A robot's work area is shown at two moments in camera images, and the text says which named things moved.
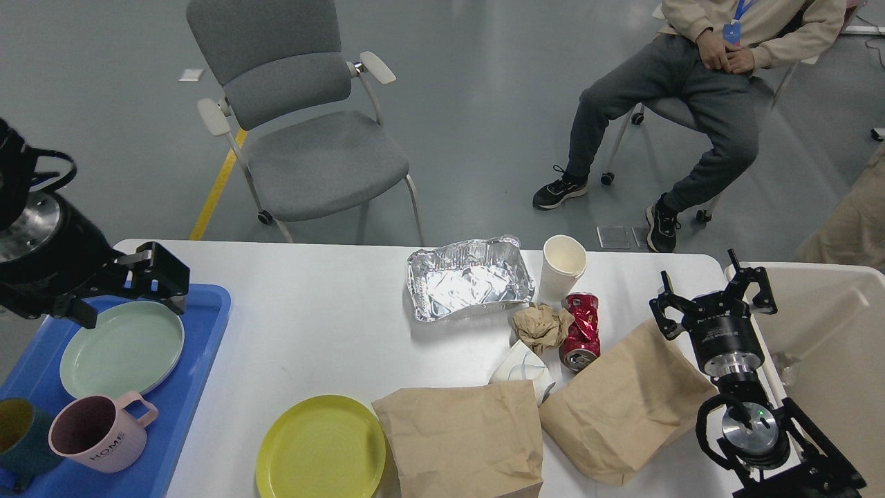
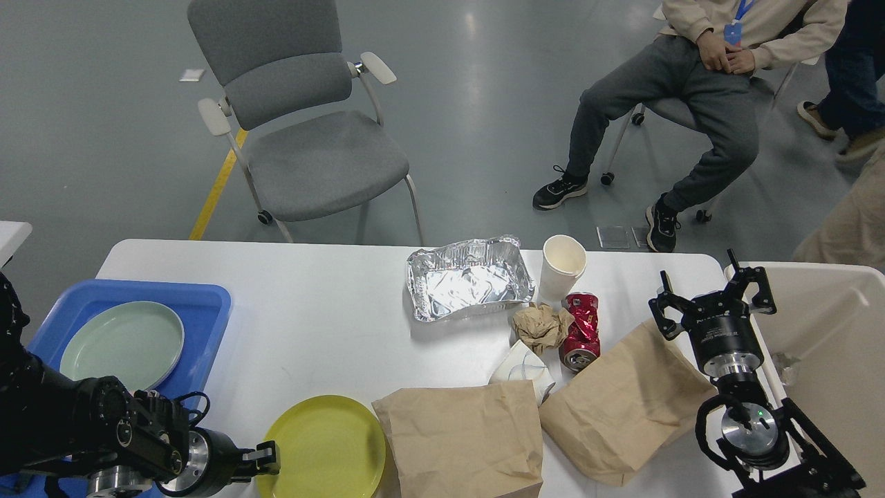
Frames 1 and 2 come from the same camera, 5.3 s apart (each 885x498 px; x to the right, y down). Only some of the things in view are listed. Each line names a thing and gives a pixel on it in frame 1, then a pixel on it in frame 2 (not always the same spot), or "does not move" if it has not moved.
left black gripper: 50,251 to 214,459
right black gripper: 720,324 does not move
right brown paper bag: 608,423 does not move
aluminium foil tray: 453,278 does not move
